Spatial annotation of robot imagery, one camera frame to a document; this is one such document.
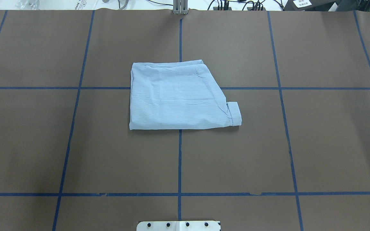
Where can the aluminium frame post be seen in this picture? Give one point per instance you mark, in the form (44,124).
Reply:
(180,7)

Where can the white mounting plate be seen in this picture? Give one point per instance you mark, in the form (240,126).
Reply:
(194,225)

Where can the light blue striped shirt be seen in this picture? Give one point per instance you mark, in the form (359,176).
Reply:
(178,96)

